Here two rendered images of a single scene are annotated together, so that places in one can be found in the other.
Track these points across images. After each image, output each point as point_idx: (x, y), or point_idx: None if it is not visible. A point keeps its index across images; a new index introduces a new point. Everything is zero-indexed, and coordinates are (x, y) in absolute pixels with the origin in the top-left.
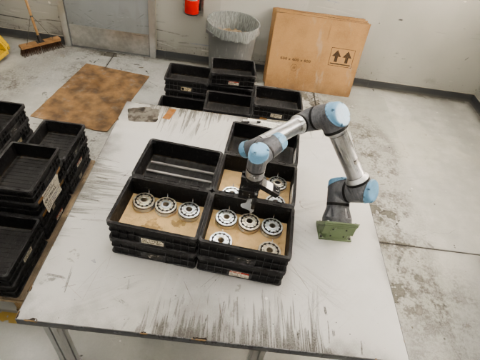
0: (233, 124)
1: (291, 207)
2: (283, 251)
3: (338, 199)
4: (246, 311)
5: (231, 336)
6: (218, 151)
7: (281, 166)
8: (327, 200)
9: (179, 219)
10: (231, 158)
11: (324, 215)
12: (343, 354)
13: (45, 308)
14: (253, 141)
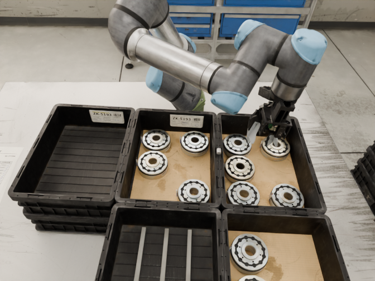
0: (20, 193)
1: (218, 115)
2: (262, 136)
3: (179, 82)
4: (322, 184)
5: (356, 195)
6: (34, 251)
7: (136, 126)
8: (173, 95)
9: (265, 268)
10: (123, 192)
11: (189, 104)
12: (318, 115)
13: None
14: (245, 71)
